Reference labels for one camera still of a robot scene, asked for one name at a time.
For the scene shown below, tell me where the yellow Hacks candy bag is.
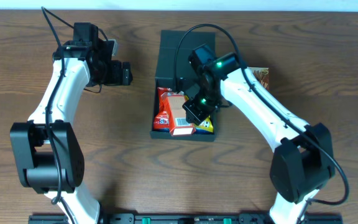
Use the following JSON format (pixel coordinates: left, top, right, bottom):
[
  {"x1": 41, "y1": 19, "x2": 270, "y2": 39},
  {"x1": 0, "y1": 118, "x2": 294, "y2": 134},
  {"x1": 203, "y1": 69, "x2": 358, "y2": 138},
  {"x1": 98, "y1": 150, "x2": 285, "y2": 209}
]
[{"x1": 195, "y1": 116, "x2": 214, "y2": 134}]

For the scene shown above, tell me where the red cardboard snack box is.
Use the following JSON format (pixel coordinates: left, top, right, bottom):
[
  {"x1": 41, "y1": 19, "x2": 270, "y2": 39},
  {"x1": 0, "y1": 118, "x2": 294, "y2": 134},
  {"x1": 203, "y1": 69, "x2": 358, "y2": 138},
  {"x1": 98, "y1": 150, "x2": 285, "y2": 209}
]
[{"x1": 162, "y1": 92, "x2": 195, "y2": 137}]

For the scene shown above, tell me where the red Hacks candy bag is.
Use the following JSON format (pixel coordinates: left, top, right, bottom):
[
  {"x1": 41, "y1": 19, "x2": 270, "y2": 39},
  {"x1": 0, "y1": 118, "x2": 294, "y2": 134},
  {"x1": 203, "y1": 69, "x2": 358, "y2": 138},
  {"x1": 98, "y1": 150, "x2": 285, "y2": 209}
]
[{"x1": 153, "y1": 87, "x2": 172, "y2": 132}]

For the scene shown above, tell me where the black gift box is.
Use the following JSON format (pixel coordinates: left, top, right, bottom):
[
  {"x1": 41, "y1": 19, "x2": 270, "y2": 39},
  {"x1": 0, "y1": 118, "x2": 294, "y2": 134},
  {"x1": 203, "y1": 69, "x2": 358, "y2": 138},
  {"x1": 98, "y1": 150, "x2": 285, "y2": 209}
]
[{"x1": 150, "y1": 30, "x2": 218, "y2": 142}]

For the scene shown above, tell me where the brown Pocky box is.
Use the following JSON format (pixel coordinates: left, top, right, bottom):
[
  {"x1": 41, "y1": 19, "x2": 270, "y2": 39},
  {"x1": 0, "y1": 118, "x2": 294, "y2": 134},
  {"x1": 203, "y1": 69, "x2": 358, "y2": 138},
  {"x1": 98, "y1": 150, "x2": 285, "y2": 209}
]
[{"x1": 250, "y1": 67, "x2": 269, "y2": 90}]

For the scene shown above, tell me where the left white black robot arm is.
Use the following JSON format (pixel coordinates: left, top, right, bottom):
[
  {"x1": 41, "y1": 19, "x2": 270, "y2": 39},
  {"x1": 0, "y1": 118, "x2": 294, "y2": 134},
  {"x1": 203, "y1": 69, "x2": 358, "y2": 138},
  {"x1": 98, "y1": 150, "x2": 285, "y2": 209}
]
[{"x1": 10, "y1": 22, "x2": 133, "y2": 223}]

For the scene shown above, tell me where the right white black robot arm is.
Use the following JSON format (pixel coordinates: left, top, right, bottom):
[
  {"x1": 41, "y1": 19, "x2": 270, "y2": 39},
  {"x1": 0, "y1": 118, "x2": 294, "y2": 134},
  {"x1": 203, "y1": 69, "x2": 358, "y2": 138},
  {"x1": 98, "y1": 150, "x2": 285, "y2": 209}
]
[{"x1": 183, "y1": 44, "x2": 335, "y2": 223}]

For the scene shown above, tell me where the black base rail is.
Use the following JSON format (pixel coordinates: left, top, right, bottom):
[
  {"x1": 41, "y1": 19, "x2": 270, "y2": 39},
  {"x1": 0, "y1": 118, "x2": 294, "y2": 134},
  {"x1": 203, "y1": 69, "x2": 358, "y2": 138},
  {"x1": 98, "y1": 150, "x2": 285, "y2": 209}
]
[{"x1": 28, "y1": 213, "x2": 344, "y2": 224}]

